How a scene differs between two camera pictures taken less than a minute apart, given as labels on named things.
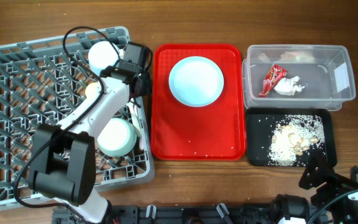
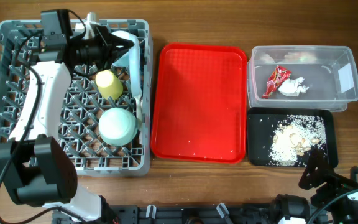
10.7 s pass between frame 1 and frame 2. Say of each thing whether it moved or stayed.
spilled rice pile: stayed
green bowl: moved
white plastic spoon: moved
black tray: stayed
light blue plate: moved
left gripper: moved
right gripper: stayed
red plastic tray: stayed
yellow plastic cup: moved
